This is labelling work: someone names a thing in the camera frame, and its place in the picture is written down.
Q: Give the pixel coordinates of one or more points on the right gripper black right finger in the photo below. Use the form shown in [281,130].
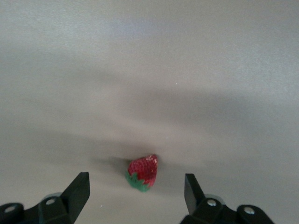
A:
[205,210]

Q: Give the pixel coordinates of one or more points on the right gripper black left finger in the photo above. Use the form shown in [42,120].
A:
[65,205]

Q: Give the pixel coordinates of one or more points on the red strawberry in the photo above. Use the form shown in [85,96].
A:
[144,170]

